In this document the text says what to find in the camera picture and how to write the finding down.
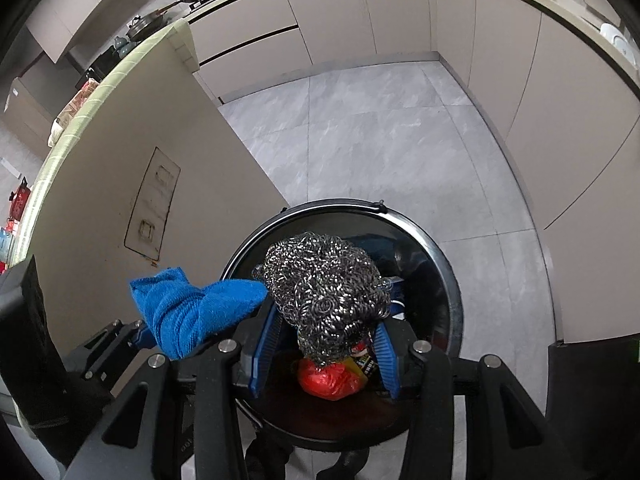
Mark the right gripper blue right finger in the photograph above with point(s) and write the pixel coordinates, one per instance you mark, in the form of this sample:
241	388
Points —
507	436

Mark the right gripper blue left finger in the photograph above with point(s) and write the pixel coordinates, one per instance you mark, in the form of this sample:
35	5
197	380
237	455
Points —
140	434

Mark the blue cloth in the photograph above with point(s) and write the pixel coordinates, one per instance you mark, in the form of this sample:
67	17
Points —
181	316

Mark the red plastic bag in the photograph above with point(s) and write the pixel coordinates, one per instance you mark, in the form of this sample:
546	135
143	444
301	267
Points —
332	382

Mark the yellow spray can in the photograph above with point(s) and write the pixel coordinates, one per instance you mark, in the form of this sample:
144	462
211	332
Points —
364	358

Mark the snack wrapper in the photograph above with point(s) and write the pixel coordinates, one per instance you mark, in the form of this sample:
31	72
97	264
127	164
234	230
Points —
70	110

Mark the black trash bucket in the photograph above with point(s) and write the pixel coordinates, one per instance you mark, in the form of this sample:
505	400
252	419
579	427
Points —
425	294

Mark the white blue tub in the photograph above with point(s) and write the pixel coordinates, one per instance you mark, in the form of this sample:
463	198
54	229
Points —
6	240

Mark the refrigerator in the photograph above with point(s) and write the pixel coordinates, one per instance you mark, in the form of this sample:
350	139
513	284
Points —
32	99

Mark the black microwave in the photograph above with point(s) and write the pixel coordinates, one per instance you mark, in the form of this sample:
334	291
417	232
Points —
100	67

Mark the teal ceramic jar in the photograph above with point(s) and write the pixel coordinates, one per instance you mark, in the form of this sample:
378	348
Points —
123	46

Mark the covered black wok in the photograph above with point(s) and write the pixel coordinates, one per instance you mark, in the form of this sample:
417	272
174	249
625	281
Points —
142	27

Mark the white plate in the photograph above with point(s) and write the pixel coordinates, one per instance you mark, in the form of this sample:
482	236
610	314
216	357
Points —
615	37

